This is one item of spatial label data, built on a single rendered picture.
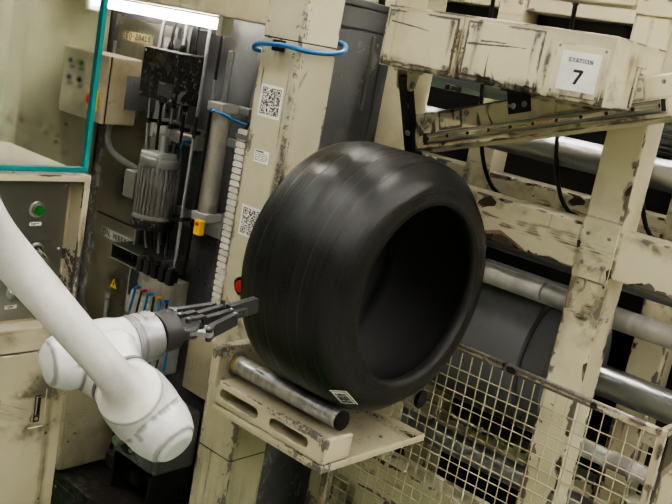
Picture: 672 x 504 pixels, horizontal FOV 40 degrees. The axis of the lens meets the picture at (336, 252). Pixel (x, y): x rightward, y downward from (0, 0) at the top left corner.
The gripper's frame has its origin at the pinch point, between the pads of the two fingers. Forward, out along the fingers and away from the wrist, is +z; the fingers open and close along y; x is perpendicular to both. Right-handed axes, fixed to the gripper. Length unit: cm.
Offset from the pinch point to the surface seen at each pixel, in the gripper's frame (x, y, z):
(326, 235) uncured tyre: -13.5, -5.6, 16.0
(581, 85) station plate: -44, -29, 64
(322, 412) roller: 27.2, -4.8, 20.1
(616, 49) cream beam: -52, -34, 66
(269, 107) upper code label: -30, 34, 36
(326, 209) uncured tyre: -17.4, -2.2, 19.0
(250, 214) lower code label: -4.6, 34.7, 32.3
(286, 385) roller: 26.2, 7.5, 21.1
